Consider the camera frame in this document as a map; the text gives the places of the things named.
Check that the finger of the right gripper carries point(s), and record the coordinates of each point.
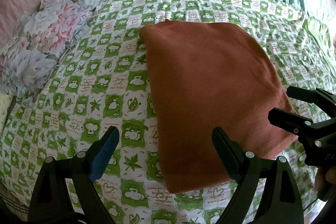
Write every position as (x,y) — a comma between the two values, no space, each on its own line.
(288,121)
(305,95)

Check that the plaid striped cloth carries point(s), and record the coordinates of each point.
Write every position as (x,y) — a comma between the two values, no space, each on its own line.
(18,208)

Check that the rust red knit sweater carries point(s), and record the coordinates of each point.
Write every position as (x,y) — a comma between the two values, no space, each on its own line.
(203,76)

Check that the pastel floral pillow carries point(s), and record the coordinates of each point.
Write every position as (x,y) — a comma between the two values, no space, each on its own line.
(38,41)

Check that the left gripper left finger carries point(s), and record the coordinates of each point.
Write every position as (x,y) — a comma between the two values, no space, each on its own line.
(64,191)

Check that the cream floral sheet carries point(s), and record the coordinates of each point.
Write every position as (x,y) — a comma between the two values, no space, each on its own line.
(5,103)

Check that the person's right hand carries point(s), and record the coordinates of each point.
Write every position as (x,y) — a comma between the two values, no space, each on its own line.
(324,182)

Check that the green white patterned bedsheet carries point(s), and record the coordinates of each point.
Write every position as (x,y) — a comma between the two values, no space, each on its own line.
(102,81)

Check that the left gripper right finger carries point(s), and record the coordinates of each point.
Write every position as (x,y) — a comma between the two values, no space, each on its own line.
(280,201)

